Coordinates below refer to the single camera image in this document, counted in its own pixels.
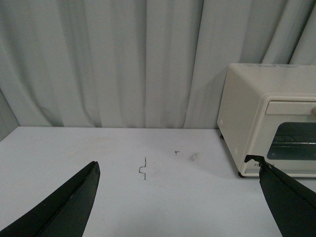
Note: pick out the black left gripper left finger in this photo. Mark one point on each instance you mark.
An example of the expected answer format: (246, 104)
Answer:
(65, 212)

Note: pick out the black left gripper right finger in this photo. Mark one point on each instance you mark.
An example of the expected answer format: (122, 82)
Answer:
(292, 205)

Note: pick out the cream oven door with window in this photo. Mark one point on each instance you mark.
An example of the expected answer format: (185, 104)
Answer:
(286, 118)

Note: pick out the cream toaster oven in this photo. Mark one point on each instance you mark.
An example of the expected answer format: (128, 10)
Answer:
(247, 91)

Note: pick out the grey curtain backdrop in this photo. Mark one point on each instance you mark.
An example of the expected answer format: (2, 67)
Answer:
(138, 63)

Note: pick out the wire oven rack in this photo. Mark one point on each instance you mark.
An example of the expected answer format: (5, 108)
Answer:
(294, 140)

